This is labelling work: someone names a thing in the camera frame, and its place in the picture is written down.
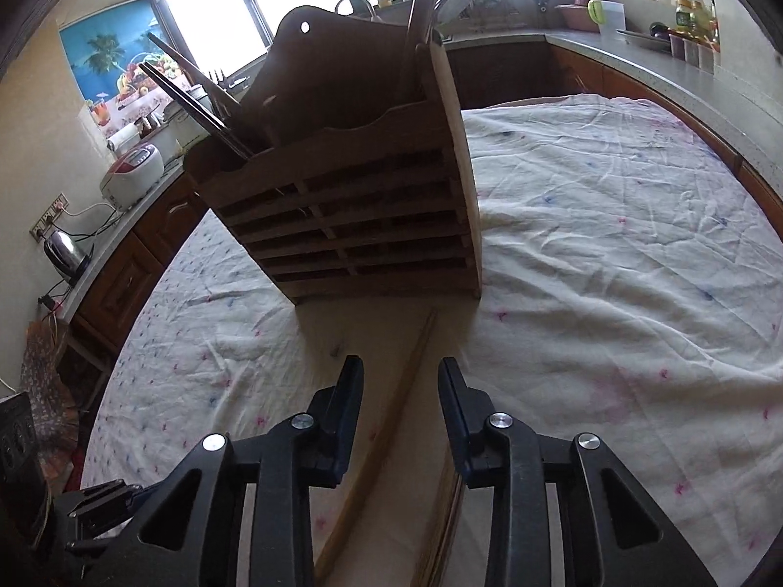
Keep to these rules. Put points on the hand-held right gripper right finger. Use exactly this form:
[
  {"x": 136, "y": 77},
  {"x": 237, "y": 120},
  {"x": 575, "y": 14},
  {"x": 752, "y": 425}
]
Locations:
[{"x": 459, "y": 428}]

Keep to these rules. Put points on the red and white rice cooker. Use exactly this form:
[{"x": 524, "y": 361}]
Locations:
[{"x": 131, "y": 171}]

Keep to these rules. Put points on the white plate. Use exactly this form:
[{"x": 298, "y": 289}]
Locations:
[{"x": 642, "y": 40}]

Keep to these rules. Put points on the white pitcher green lid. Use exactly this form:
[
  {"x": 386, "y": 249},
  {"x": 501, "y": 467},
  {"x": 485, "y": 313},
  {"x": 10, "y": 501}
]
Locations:
[{"x": 608, "y": 15}]

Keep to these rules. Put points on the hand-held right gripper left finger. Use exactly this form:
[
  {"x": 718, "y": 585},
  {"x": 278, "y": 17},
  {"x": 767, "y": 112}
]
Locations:
[{"x": 353, "y": 422}]

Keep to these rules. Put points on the metal fork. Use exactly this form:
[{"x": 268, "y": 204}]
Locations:
[{"x": 223, "y": 81}]

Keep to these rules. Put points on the wall power socket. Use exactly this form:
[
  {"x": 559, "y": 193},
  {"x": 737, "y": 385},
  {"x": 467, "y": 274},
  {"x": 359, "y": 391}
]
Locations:
[{"x": 49, "y": 215}]

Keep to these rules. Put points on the dark wooden chopstick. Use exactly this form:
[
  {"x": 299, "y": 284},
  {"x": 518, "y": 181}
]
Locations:
[
  {"x": 189, "y": 107},
  {"x": 196, "y": 82}
]

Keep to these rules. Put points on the paper towel roll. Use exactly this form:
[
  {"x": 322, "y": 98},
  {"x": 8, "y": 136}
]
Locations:
[{"x": 125, "y": 137}]

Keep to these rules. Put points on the kitchen window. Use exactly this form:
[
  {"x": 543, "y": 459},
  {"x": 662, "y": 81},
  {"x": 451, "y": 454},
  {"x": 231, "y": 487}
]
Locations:
[{"x": 202, "y": 0}]

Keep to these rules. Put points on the brown wooden base cabinets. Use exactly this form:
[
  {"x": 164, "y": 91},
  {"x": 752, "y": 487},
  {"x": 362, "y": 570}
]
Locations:
[{"x": 116, "y": 281}]

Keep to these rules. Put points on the black upright box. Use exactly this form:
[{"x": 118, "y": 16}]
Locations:
[{"x": 15, "y": 440}]

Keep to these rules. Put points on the grey metal chopstick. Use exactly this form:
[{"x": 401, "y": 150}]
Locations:
[{"x": 423, "y": 24}]

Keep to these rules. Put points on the white condiment jar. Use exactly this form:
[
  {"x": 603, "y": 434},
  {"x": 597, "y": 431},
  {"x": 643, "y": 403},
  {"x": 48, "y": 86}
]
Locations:
[
  {"x": 708, "y": 55},
  {"x": 692, "y": 52},
  {"x": 677, "y": 49}
]

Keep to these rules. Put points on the cooking oil bottle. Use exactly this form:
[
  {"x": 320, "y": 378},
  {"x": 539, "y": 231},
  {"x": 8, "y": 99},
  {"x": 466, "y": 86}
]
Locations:
[{"x": 688, "y": 15}]

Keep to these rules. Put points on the patterned woven bag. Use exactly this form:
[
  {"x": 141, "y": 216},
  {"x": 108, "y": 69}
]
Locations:
[{"x": 49, "y": 379}]

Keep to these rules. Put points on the metal spoon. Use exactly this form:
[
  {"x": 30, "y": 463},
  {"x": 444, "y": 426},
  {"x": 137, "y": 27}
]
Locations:
[{"x": 456, "y": 3}]

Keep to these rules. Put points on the white floral tablecloth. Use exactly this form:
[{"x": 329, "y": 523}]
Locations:
[{"x": 612, "y": 257}]

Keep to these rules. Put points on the steel electric kettle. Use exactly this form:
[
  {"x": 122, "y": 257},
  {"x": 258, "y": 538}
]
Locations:
[{"x": 64, "y": 254}]

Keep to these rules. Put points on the tropical beach wall poster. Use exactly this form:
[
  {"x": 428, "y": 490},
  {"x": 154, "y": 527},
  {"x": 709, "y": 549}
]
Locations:
[{"x": 98, "y": 49}]

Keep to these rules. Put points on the brown wooden utensil holder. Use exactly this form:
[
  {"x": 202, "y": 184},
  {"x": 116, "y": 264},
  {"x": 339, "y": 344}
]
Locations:
[{"x": 367, "y": 195}]

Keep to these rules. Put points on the pink plastic basin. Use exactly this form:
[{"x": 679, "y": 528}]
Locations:
[{"x": 575, "y": 12}]

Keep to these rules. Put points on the grey kitchen countertop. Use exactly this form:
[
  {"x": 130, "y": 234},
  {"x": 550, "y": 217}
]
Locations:
[{"x": 581, "y": 43}]

